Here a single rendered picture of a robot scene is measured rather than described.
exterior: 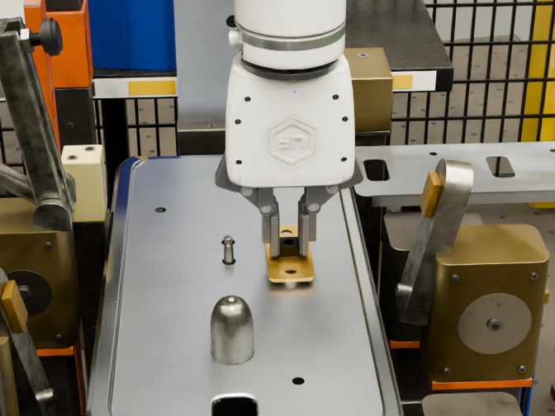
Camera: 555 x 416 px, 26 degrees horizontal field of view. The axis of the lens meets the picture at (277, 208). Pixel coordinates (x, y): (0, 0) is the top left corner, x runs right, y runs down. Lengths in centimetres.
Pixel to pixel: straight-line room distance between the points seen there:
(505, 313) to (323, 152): 19
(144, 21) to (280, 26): 42
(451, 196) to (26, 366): 34
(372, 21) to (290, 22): 56
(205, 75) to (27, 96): 33
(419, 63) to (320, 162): 40
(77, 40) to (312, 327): 44
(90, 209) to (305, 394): 30
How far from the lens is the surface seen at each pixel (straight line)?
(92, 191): 106
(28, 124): 94
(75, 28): 123
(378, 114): 122
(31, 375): 86
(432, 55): 134
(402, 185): 113
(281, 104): 92
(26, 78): 93
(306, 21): 88
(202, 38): 121
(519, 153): 121
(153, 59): 129
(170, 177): 115
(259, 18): 88
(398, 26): 141
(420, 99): 202
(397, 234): 109
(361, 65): 123
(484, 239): 97
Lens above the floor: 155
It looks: 30 degrees down
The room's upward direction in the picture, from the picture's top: straight up
